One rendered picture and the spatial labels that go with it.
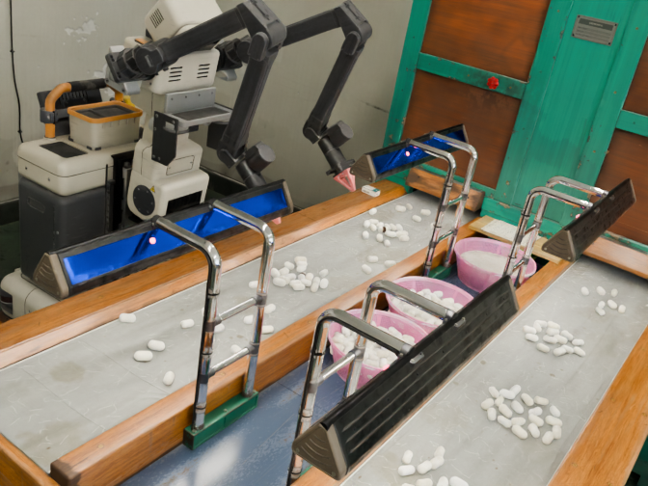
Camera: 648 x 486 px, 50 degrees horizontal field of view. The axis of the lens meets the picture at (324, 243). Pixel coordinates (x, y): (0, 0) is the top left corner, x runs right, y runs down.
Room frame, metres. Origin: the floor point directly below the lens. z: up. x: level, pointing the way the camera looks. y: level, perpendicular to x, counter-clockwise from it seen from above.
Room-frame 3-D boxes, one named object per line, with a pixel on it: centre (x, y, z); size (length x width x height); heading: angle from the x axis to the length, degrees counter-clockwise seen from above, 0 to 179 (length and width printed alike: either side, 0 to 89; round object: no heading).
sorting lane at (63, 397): (1.73, 0.05, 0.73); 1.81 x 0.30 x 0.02; 149
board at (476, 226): (2.26, -0.67, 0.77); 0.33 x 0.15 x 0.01; 59
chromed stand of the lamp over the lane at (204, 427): (1.20, 0.21, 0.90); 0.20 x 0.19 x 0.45; 149
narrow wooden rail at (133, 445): (1.64, -0.10, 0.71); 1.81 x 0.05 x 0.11; 149
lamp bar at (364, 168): (2.07, -0.23, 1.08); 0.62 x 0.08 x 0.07; 149
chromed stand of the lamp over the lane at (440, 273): (2.03, -0.29, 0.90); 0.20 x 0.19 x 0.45; 149
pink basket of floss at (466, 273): (2.07, -0.55, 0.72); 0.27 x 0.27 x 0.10
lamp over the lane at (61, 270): (1.25, 0.28, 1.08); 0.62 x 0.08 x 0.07; 149
